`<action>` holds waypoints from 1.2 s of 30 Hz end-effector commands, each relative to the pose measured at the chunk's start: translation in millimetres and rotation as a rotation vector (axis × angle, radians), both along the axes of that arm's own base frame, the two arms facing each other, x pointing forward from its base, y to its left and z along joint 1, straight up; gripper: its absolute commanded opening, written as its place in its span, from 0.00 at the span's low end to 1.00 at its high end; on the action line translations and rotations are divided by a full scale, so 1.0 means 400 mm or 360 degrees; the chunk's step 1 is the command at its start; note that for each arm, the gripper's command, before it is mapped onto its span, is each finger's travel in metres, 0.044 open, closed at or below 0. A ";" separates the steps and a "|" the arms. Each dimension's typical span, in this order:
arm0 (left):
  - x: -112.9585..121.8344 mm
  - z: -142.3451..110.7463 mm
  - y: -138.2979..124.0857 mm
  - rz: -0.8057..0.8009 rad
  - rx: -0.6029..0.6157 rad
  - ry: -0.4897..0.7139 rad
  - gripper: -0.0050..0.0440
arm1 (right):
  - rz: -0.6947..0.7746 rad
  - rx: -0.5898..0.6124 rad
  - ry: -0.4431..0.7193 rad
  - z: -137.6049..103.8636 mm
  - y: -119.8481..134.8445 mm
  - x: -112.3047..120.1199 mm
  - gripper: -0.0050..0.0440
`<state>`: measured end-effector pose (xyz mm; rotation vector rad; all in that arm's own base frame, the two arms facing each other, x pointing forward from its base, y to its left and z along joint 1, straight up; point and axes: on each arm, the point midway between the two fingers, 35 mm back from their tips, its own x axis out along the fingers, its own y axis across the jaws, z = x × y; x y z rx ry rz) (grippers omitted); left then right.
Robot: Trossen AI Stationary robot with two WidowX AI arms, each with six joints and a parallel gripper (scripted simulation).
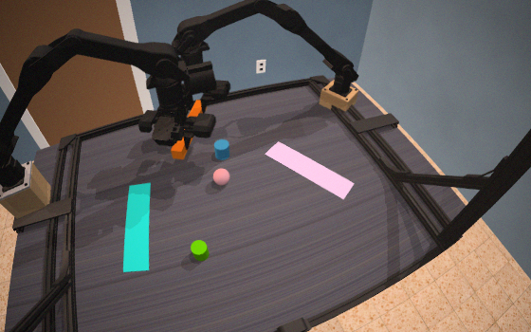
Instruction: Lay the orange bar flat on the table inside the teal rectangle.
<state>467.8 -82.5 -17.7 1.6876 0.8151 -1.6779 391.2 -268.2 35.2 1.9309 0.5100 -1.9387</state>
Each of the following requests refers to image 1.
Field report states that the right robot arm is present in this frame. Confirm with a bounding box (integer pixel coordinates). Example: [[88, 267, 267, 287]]
[[172, 0, 358, 97]]

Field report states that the orange rectangular bar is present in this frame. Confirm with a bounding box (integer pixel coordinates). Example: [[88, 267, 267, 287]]
[[171, 100, 203, 159]]

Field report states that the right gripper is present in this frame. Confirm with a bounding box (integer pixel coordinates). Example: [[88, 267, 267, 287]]
[[181, 81, 230, 113]]

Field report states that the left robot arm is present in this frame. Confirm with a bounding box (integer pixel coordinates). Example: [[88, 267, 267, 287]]
[[0, 28, 216, 193]]

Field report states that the lavender flat rectangle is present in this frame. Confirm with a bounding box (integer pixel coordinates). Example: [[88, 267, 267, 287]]
[[265, 141, 354, 199]]

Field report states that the teal flat rectangle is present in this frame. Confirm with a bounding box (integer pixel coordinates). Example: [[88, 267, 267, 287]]
[[123, 183, 151, 272]]

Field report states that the pink ball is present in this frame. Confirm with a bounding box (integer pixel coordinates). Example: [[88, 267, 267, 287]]
[[213, 169, 229, 185]]

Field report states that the teal cylinder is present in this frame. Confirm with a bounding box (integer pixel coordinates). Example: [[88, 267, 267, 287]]
[[214, 139, 229, 160]]

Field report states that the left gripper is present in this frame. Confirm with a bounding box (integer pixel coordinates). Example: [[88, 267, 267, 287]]
[[138, 95, 216, 150]]

